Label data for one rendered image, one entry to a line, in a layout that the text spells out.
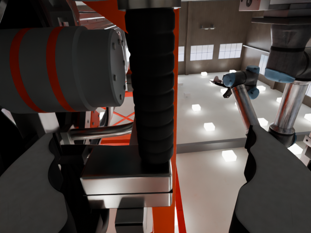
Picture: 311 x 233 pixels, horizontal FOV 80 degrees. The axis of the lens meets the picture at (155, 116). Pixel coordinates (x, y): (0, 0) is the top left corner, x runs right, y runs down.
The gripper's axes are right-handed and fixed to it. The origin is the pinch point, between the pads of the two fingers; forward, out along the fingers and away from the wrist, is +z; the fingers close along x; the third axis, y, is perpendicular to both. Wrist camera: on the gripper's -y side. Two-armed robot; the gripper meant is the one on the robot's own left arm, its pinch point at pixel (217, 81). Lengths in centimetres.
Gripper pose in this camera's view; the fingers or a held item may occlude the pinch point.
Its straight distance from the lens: 151.5
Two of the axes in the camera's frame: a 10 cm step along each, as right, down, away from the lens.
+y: 0.9, -8.9, -4.4
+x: -9.3, 0.8, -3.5
